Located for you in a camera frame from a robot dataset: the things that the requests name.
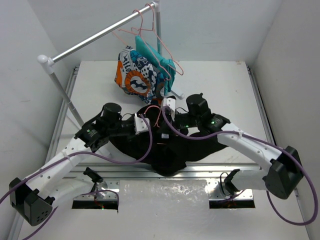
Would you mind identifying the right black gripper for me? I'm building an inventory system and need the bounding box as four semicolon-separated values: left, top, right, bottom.
157;108;201;136

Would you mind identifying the black shirt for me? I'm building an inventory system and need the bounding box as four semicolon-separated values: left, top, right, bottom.
110;94;229;176

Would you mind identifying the pink wire hanger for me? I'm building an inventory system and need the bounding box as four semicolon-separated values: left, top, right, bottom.
142;104;168;146

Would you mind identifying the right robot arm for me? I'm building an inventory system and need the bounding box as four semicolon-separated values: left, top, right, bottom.
160;93;304;200

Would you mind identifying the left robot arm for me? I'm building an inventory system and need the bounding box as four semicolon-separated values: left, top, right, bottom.
6;102;137;227

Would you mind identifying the patterned orange blue shirt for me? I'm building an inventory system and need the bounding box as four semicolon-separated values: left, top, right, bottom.
114;46;165;104

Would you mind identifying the teal shirt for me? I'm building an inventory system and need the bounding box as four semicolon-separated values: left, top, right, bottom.
135;35;176;95

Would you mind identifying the pink hanger with patterned shirt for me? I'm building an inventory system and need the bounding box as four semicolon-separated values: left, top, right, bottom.
114;27;176;104

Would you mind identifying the pink hanger with teal shirt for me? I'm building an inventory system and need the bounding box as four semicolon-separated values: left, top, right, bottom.
132;0;184;76

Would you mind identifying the silver clothes rack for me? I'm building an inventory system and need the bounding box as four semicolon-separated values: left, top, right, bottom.
37;5;152;127

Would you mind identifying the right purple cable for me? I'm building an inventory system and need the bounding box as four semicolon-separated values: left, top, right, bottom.
161;106;316;226

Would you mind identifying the purple cable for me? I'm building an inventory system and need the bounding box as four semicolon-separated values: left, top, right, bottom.
0;113;154;240
161;106;316;226

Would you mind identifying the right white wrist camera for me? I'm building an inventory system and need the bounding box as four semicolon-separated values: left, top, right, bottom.
160;97;176;121

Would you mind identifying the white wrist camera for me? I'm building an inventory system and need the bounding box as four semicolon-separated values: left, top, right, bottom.
160;97;176;121
133;113;150;135

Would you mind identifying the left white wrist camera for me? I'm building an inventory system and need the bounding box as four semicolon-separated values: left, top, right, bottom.
133;113;150;135

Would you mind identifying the aluminium table frame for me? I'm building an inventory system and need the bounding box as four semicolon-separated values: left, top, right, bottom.
7;59;313;240

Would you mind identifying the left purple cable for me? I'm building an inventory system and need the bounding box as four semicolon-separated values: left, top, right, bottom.
0;113;154;240

